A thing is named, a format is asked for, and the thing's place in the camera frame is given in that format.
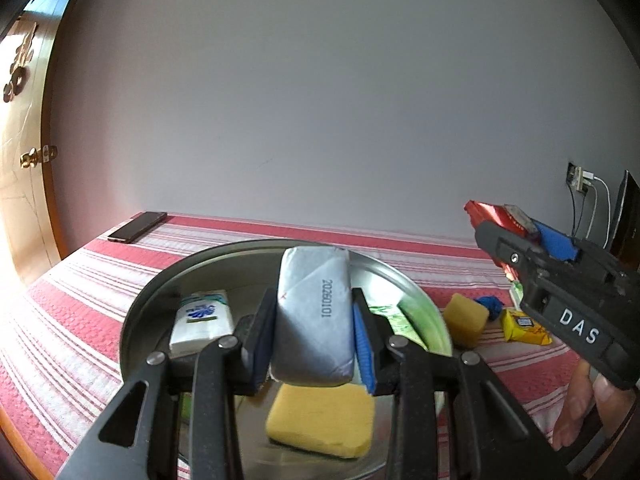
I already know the large green tissue pack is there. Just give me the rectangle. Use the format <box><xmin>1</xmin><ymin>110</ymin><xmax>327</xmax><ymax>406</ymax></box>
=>
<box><xmin>369</xmin><ymin>296</ymin><xmax>451</xmax><ymax>356</ymax></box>

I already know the person right hand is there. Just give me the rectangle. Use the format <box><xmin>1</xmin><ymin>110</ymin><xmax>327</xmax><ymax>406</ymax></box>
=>
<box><xmin>552</xmin><ymin>360</ymin><xmax>636</xmax><ymax>451</ymax></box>

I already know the red wedding wipes packet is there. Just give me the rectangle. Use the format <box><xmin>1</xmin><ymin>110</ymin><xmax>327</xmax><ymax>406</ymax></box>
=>
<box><xmin>464</xmin><ymin>200</ymin><xmax>540</xmax><ymax>282</ymax></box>

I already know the grey white pack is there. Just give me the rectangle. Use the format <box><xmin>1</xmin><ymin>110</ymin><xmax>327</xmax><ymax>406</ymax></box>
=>
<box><xmin>270</xmin><ymin>246</ymin><xmax>355</xmax><ymax>387</ymax></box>

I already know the small green tissue pack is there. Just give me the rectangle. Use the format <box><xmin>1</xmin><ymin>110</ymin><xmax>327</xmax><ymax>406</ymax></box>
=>
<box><xmin>509</xmin><ymin>281</ymin><xmax>524</xmax><ymax>311</ymax></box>

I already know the gold yellow snack packet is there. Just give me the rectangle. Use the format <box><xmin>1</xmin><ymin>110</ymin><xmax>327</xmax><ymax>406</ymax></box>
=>
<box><xmin>500</xmin><ymin>309</ymin><xmax>553</xmax><ymax>346</ymax></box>

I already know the yellow sponge on bed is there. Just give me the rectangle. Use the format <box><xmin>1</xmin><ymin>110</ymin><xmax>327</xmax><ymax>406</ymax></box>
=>
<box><xmin>442</xmin><ymin>292</ymin><xmax>489</xmax><ymax>349</ymax></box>

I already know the wooden door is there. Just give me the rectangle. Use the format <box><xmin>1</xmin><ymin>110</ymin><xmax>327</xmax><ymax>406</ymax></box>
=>
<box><xmin>1</xmin><ymin>0</ymin><xmax>77</xmax><ymax>285</ymax></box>

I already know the white charger cable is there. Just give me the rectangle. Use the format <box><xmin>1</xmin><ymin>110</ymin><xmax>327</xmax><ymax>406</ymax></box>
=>
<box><xmin>587</xmin><ymin>173</ymin><xmax>612</xmax><ymax>250</ymax></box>

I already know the black monitor screen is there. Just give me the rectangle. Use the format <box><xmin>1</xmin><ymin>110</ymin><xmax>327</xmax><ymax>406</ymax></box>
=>
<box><xmin>608</xmin><ymin>170</ymin><xmax>640</xmax><ymax>270</ymax></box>

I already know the black power cable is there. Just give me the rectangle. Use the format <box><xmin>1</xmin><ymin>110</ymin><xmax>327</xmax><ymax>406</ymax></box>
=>
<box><xmin>568</xmin><ymin>183</ymin><xmax>589</xmax><ymax>239</ymax></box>

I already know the pink striped bed cover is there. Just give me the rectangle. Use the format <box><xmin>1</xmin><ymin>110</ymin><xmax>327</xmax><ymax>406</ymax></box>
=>
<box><xmin>0</xmin><ymin>211</ymin><xmax>601</xmax><ymax>480</ymax></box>

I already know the black smartphone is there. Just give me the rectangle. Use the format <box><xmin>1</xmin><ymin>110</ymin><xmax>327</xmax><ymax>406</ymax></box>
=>
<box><xmin>107</xmin><ymin>211</ymin><xmax>167</xmax><ymax>244</ymax></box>

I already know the white blue Vinda tissue pack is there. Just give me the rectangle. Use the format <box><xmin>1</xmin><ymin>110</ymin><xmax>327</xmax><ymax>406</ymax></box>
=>
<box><xmin>168</xmin><ymin>289</ymin><xmax>234</xmax><ymax>358</ymax></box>

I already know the yellow sponge in tin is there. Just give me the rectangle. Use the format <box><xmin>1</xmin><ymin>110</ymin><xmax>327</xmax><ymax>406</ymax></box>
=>
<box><xmin>266</xmin><ymin>384</ymin><xmax>375</xmax><ymax>460</ymax></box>

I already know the wall socket with plugs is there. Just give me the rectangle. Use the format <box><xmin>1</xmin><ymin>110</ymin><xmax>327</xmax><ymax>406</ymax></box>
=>
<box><xmin>566</xmin><ymin>162</ymin><xmax>594</xmax><ymax>194</ymax></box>

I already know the round metal tin box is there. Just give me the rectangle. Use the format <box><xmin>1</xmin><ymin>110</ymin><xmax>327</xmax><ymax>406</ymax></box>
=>
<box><xmin>119</xmin><ymin>238</ymin><xmax>434</xmax><ymax>479</ymax></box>

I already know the brass door handle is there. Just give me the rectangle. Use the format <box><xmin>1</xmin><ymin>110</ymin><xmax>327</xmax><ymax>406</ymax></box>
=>
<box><xmin>20</xmin><ymin>144</ymin><xmax>58</xmax><ymax>169</ymax></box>

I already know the blue crumpled cloth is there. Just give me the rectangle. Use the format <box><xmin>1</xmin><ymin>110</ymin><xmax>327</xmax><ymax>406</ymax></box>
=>
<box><xmin>475</xmin><ymin>296</ymin><xmax>504</xmax><ymax>322</ymax></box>

